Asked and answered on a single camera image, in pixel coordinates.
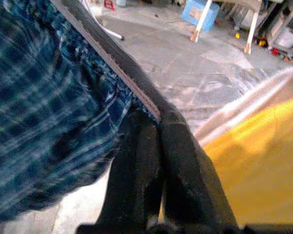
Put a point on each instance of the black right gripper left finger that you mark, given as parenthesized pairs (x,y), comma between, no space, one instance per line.
(131,170)

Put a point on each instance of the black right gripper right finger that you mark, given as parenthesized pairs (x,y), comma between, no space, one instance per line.
(193,182)

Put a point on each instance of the black plastic hanger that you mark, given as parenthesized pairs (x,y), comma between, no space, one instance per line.
(127,65)

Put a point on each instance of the blue plaid shirt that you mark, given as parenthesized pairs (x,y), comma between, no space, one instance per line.
(39,109)

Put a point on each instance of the yellow shirt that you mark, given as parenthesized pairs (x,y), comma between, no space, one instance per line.
(258,170)

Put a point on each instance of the white hanging garment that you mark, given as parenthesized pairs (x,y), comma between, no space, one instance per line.
(234,114)

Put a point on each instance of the small yellow toy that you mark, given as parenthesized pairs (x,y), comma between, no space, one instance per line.
(237,35)

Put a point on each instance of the white baby high chair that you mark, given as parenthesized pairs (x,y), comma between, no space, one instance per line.
(202,17)

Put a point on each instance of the small red plastic object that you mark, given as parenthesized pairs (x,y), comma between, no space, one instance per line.
(109,5)

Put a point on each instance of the light blue box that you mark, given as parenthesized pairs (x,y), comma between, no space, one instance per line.
(197,12)

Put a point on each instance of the white drawer cart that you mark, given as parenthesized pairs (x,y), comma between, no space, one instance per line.
(288,31)

